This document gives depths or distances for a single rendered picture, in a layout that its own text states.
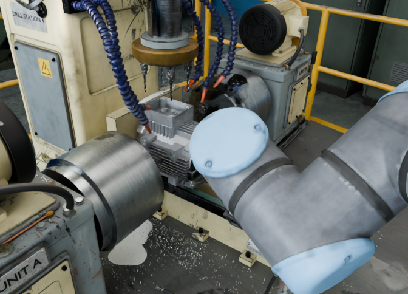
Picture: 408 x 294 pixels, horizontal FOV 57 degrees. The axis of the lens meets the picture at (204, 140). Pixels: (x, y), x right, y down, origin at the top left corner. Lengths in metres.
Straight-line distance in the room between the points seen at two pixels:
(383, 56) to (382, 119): 3.66
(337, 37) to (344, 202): 3.87
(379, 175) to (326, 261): 0.09
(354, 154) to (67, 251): 0.56
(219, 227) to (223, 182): 0.72
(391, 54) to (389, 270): 3.00
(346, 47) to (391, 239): 3.06
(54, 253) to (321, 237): 0.52
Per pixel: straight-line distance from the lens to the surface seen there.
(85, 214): 0.75
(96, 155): 0.88
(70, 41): 1.08
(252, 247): 0.81
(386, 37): 4.01
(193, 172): 1.03
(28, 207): 0.75
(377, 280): 1.18
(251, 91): 1.29
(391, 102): 0.40
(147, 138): 1.11
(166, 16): 1.00
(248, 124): 0.41
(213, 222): 1.13
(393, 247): 1.29
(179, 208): 1.19
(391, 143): 0.37
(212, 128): 0.43
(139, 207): 0.90
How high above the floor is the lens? 1.62
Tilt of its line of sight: 30 degrees down
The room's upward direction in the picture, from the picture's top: 1 degrees clockwise
